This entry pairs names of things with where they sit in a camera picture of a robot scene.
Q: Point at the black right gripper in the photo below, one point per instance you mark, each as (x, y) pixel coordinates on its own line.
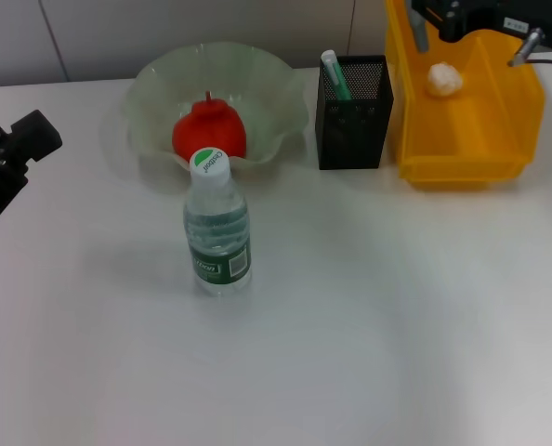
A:
(499, 14)

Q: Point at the grey marker pen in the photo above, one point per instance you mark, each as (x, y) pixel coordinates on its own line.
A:
(419, 32)

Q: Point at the white paper ball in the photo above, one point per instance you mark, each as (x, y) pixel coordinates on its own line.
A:
(443, 80)

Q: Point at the mint green pen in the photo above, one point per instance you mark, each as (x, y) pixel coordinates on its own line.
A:
(338, 79)

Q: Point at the red pumpkin toy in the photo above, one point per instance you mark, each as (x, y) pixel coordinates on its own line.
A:
(211, 130)

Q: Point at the clear green-label water bottle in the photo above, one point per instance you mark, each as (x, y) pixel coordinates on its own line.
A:
(218, 232)

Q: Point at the black mesh pen holder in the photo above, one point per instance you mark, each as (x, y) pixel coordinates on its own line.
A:
(350, 135)

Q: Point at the green wavy glass fruit bowl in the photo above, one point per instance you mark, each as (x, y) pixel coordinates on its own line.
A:
(257, 93)

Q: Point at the yellow plastic bin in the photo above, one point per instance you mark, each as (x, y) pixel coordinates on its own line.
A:
(466, 135)

